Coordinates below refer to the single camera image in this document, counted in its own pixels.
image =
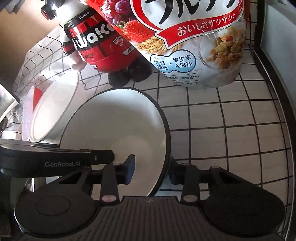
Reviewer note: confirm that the white black grid tablecloth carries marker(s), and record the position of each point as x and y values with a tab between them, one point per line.
239	126

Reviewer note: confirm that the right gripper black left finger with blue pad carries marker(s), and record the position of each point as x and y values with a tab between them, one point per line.
110	177

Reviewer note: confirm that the red panda robot figurine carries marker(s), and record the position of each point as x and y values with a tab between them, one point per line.
88	38

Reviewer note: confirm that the white microwave oven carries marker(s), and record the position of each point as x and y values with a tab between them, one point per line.
274	48

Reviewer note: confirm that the white paper bowl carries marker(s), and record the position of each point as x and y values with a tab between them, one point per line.
55	108

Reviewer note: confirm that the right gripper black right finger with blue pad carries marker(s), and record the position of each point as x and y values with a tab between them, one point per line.
190	177

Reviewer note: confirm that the red white rectangular tray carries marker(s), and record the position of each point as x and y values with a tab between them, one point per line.
29	105

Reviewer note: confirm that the red Calbee granola bag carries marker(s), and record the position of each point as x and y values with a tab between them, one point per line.
193	43

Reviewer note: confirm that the blue white enamel bowl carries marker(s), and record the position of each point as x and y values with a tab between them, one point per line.
126	121

